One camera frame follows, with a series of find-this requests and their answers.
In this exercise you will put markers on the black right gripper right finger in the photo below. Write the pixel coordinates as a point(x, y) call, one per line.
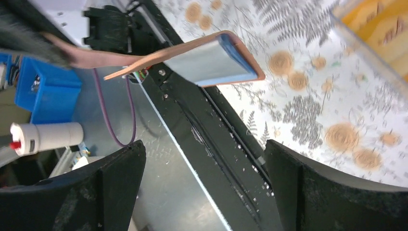
point(312, 196)

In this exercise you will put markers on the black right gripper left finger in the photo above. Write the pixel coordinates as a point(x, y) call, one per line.
point(99, 196)

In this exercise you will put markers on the tan leather card holder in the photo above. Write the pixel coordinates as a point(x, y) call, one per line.
point(217, 59)

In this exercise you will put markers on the clear acrylic card box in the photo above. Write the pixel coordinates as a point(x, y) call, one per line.
point(379, 65)

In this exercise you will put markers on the yellow credit cards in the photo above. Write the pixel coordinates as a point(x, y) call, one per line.
point(382, 25)

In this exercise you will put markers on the white spray bottle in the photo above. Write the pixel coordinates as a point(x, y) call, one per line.
point(29, 139)

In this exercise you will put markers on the floral patterned table mat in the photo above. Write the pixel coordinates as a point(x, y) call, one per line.
point(319, 98)

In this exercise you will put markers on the blue storage bin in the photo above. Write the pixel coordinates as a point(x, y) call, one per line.
point(36, 92)

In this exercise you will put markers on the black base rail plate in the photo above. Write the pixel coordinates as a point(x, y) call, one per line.
point(227, 158)

